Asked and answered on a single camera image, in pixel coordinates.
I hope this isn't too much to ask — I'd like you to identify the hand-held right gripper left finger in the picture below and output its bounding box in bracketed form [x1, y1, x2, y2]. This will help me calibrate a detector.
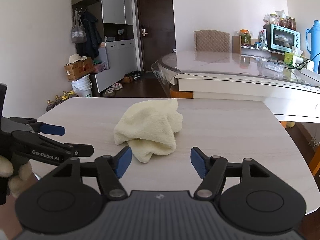
[51, 147, 132, 201]

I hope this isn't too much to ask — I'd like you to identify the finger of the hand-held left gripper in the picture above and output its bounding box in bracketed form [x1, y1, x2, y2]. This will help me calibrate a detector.
[37, 136, 95, 158]
[9, 117, 66, 136]

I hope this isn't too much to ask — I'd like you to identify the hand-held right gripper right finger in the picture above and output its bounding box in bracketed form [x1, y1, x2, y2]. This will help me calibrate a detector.
[190, 147, 269, 201]

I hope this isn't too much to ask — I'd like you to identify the cream towel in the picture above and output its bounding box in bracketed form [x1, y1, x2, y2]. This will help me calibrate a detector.
[114, 98, 183, 164]

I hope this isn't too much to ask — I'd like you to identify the person's left hand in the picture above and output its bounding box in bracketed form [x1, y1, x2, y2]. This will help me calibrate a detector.
[0, 154, 32, 198]

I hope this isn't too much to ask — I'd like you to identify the cluster of gold-capped bottles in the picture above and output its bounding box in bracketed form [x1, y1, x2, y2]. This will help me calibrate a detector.
[46, 91, 78, 112]

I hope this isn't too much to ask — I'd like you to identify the white plastic bucket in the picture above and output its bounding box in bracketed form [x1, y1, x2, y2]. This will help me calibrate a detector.
[71, 74, 93, 97]

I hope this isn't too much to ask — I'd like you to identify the brown cardboard box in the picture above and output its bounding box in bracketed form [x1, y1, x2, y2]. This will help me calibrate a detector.
[64, 57, 94, 82]

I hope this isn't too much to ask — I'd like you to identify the row of shoes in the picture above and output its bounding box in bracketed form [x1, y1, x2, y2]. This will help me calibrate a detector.
[101, 70, 143, 97]

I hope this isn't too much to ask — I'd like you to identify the cream sun hat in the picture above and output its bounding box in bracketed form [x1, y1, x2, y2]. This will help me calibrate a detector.
[66, 54, 87, 65]

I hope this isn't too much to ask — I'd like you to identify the pile of colourful cloth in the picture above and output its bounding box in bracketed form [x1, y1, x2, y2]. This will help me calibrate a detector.
[93, 58, 110, 73]

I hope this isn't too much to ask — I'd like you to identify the grey hanging bag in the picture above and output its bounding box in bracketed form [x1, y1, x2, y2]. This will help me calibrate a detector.
[71, 10, 87, 44]

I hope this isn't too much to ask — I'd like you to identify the dark hanging jacket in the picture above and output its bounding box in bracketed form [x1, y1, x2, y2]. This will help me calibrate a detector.
[81, 11, 103, 59]

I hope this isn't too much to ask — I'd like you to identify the white glass-topped dining table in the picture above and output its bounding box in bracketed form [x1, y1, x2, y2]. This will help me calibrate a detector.
[151, 49, 320, 128]

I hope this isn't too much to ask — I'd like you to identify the clear plastic tray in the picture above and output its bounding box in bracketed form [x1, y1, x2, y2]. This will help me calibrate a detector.
[260, 60, 284, 72]

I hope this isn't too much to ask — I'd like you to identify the beige quilted chair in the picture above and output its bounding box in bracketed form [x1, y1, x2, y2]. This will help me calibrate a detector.
[194, 29, 231, 53]

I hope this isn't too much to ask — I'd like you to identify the small brown paper box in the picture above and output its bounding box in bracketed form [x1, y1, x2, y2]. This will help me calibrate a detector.
[232, 35, 242, 54]

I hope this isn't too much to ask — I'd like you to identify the orange-lidded glass jar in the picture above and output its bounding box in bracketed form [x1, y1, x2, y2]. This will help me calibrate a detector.
[240, 29, 251, 46]

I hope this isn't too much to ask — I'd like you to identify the white red snack bag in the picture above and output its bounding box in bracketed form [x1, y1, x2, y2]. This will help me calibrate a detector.
[258, 29, 268, 48]

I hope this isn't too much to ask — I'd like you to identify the green tissue box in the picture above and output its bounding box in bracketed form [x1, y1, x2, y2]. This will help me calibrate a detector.
[284, 46, 304, 64]

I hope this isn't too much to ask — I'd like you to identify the dark brown door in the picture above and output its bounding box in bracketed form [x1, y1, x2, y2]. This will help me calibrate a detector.
[136, 0, 177, 73]

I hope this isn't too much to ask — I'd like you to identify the teal toaster oven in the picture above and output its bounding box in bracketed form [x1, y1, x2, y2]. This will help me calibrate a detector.
[262, 24, 301, 53]

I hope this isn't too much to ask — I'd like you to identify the blue thermos flask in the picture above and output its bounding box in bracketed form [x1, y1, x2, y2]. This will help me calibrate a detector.
[305, 20, 320, 74]

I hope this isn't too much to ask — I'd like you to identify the grey wall cabinet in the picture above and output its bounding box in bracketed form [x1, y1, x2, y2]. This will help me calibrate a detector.
[71, 0, 137, 98]

